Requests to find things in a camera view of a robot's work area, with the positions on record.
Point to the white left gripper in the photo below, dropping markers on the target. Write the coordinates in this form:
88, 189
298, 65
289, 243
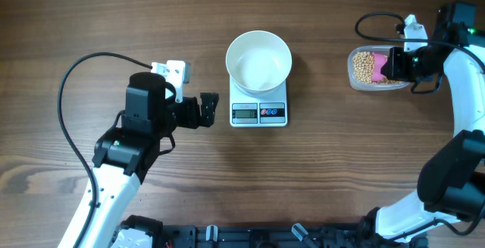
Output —
208, 108

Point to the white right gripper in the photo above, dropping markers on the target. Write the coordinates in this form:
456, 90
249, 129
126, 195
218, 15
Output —
405, 50

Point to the pink plastic measuring scoop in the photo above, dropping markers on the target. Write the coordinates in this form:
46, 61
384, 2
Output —
379, 61

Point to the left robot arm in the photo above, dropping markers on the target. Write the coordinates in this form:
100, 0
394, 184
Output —
154, 107

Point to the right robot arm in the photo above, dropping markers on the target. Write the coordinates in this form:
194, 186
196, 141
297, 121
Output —
450, 187

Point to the white digital kitchen scale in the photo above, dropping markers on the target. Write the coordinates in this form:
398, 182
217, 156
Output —
268, 109

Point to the white bowl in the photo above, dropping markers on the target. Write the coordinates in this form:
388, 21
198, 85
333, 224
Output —
258, 61

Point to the clear plastic container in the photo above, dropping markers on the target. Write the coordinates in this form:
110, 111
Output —
355, 84

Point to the yellow soybeans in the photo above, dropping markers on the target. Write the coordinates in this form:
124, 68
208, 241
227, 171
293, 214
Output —
363, 65

